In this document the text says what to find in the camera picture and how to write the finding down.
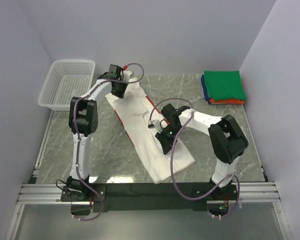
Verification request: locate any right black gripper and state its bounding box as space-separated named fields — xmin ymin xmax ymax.
xmin=156 ymin=123 xmax=184 ymax=155

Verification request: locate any white t shirt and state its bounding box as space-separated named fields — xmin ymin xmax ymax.
xmin=104 ymin=77 xmax=196 ymax=185

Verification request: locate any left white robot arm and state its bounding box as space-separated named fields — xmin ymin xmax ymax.
xmin=66 ymin=64 xmax=130 ymax=201

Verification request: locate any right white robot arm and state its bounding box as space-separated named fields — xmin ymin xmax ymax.
xmin=155 ymin=103 xmax=249 ymax=201

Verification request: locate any white plastic basket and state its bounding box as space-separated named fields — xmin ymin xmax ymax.
xmin=37 ymin=59 xmax=96 ymax=111

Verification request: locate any orange folded t shirt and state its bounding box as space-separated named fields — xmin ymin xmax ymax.
xmin=207 ymin=98 xmax=245 ymax=105

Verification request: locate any black base beam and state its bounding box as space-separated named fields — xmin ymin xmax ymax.
xmin=60 ymin=182 xmax=238 ymax=213

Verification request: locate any blue folded t shirt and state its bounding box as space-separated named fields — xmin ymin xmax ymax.
xmin=200 ymin=75 xmax=207 ymax=100

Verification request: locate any green folded t shirt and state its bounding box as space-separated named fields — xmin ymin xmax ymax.
xmin=203 ymin=70 xmax=247 ymax=102

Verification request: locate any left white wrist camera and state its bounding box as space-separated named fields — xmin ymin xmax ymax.
xmin=122 ymin=65 xmax=135 ymax=83

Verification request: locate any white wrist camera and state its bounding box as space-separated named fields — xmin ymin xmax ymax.
xmin=147 ymin=119 xmax=164 ymax=132
xmin=122 ymin=65 xmax=135 ymax=83

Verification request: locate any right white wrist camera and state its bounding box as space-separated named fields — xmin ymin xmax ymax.
xmin=147 ymin=119 xmax=164 ymax=132

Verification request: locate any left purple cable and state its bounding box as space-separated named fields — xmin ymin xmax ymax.
xmin=72 ymin=62 xmax=145 ymax=221

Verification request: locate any purple cable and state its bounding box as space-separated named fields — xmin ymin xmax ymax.
xmin=148 ymin=97 xmax=241 ymax=220
xmin=72 ymin=62 xmax=145 ymax=221

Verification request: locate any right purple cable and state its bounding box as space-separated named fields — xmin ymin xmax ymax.
xmin=148 ymin=97 xmax=241 ymax=220

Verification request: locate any aluminium frame rail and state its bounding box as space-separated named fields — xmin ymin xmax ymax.
xmin=4 ymin=109 xmax=73 ymax=240

